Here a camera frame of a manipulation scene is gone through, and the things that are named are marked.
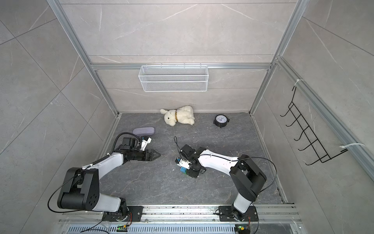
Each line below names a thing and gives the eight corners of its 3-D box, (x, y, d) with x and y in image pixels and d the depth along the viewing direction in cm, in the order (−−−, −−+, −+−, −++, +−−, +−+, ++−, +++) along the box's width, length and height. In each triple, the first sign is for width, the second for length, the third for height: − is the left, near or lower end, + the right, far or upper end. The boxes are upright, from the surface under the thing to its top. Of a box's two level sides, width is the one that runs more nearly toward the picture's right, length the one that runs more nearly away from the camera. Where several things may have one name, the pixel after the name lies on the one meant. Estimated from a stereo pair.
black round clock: (211, 121, 117) (211, 119, 114) (218, 115, 122) (219, 112, 119) (222, 129, 112) (223, 126, 109) (229, 121, 117) (230, 118, 114)
